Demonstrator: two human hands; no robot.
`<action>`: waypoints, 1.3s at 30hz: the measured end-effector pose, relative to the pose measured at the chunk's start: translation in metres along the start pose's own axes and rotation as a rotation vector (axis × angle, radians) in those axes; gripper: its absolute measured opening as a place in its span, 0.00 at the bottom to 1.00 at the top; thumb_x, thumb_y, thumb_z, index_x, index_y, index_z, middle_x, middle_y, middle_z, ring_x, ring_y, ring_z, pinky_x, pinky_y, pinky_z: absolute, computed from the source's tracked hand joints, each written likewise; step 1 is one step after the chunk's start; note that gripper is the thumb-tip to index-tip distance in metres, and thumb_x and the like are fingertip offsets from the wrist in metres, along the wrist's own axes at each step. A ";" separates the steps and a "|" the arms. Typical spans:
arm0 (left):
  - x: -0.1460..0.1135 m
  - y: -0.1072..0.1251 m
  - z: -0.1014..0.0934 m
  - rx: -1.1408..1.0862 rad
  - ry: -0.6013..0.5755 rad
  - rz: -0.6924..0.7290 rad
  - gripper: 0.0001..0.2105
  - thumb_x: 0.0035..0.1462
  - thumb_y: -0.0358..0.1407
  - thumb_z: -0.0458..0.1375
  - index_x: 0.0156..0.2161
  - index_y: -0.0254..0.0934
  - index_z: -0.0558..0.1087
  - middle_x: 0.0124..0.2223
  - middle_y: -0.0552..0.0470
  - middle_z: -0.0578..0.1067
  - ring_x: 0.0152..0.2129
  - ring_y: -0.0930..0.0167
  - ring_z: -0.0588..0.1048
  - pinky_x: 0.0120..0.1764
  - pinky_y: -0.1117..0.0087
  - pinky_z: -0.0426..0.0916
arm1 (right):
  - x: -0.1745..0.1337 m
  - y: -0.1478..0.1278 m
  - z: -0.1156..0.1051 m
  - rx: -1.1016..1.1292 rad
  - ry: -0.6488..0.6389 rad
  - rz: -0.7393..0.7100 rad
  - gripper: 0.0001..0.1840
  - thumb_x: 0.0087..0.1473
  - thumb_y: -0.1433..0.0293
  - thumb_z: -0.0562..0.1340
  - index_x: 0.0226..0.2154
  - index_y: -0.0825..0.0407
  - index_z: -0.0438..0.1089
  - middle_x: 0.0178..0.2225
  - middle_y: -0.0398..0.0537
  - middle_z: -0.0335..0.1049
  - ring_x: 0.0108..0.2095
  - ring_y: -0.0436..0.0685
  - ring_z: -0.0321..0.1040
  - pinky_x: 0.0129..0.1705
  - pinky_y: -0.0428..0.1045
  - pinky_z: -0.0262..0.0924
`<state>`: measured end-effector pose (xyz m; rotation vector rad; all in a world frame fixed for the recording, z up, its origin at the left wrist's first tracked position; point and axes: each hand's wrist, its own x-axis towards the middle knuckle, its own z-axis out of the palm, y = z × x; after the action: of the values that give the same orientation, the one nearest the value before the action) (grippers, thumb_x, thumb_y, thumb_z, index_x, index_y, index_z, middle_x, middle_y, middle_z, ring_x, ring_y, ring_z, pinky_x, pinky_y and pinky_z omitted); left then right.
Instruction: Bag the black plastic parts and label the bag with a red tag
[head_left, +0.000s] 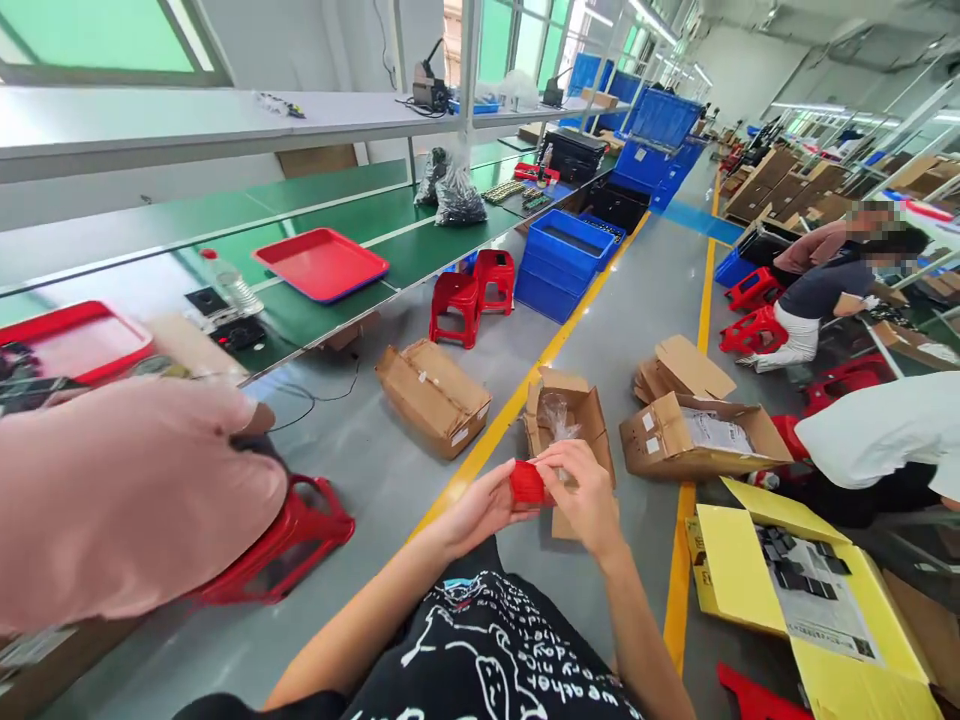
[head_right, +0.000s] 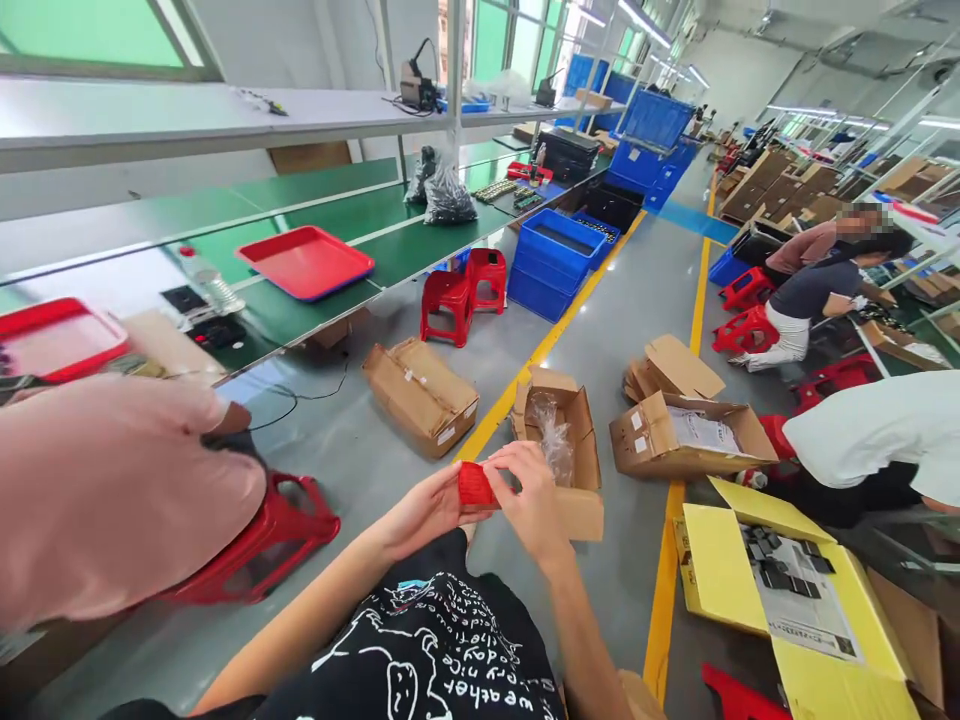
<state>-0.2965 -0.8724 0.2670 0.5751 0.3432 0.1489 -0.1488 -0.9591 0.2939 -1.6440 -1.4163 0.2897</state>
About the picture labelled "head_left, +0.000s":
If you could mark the red ribbed bundle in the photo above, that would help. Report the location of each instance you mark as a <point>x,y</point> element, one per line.
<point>531,484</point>

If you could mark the person's left thumb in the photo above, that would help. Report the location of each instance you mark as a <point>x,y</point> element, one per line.
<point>501,476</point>

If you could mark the person's body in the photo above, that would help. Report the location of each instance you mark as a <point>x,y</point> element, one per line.
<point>480,660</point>

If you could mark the white overhead shelf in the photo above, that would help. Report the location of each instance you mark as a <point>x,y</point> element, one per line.
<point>187,120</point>

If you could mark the red plastic tray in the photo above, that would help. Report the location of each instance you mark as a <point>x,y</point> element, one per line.
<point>82,337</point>

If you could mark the bag of black parts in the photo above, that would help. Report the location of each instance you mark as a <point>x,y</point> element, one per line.
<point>457,196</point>
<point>429,176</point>

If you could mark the person's right index finger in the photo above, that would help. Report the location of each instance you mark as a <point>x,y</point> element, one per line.
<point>564,448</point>

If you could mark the open tall cardboard box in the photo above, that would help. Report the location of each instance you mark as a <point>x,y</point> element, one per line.
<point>585,420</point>

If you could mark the printed paper sheet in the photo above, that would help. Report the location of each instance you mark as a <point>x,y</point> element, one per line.
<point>825,619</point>

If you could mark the stack of blue crates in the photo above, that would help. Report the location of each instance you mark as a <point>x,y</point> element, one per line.
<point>564,262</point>

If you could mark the large blue lidded crate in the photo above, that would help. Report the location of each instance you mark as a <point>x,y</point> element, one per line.
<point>660,150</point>

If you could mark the black hard case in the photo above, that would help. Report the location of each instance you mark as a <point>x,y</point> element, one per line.
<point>574,154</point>

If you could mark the clear plastic water bottle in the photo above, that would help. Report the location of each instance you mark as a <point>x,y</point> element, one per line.
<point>234,286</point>

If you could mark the yellow open carton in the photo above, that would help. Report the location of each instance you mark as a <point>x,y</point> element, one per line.
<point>817,637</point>

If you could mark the person's right hand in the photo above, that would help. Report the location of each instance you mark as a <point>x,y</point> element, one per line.
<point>592,502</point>

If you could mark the pile of black parts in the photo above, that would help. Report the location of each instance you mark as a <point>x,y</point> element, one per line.
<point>804,566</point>

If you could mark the stack of red stools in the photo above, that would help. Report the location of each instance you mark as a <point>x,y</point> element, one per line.
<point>495,281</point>
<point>456,307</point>

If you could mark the person's left hand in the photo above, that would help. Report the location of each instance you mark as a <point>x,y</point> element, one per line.
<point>474,514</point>

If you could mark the flat blue tray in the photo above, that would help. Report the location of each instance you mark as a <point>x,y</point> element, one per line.
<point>475,107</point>

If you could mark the brown cardboard box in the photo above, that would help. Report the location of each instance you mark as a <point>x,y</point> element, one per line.
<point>45,664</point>

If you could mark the pile of circuit boards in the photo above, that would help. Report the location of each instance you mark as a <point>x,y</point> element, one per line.
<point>517,189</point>

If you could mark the window with green glass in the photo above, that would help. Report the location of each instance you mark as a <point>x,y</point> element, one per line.
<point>105,37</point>

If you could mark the person's left fingers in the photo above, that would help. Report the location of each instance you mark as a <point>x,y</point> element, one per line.
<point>534,514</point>

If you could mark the small black box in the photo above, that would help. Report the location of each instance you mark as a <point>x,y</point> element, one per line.
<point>204,301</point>

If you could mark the open cardboard box with papers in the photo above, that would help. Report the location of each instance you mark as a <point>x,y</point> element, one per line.
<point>694,439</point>

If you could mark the clear plastic bag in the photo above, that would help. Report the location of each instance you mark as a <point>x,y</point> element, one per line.
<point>559,417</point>

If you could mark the stack of brown cartons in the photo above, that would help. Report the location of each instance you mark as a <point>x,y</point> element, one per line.
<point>780,186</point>

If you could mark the closed cardboard box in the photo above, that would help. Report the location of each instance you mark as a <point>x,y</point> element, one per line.
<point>433,399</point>

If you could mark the black plastic crate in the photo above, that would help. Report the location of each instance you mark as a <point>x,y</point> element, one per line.
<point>616,204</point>

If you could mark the stack of flat cartons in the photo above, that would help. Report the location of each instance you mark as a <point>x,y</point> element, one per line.
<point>682,369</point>

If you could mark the black power strip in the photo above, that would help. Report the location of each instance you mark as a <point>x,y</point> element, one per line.
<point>238,334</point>

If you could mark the green topped workbench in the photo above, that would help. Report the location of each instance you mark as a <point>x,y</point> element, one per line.
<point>330,225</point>

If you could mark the red plastic stool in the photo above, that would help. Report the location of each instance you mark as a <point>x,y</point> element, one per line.
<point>292,540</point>
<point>847,382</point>
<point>754,330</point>
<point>750,289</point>
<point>750,694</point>

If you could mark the red tray with blue rim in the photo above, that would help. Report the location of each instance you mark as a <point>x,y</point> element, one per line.
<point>321,264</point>

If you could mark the soldering station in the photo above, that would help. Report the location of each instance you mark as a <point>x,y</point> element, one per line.
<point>429,86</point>

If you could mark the person's right thumb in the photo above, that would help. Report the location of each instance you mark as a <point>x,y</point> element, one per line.
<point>559,487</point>

